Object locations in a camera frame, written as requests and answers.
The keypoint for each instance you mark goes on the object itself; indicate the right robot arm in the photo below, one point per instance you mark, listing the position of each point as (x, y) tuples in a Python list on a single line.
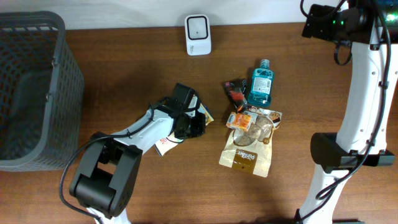
[(361, 140)]

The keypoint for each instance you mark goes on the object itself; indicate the grey plastic mesh basket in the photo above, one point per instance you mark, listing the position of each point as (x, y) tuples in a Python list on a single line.
[(42, 90)]

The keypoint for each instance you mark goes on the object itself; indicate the yellow snack bag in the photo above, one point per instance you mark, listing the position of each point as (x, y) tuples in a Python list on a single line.
[(166, 144)]

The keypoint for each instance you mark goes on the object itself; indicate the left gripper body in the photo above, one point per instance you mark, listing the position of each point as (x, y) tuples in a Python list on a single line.
[(192, 126)]

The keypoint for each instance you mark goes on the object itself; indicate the beige cookie pouch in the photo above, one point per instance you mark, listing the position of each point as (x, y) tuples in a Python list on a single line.
[(251, 151)]

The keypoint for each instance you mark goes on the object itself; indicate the teal mouthwash bottle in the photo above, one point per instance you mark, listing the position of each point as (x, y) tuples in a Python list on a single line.
[(261, 85)]

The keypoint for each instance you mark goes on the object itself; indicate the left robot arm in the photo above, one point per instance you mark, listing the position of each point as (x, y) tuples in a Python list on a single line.
[(105, 178)]

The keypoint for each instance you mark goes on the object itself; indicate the orange snack packet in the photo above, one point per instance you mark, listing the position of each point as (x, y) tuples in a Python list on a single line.
[(239, 121)]

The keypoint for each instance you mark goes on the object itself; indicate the white barcode scanner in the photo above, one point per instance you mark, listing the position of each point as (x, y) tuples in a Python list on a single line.
[(197, 34)]

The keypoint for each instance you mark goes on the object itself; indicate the dark red snack packet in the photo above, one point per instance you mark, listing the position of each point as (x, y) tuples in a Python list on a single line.
[(235, 90)]

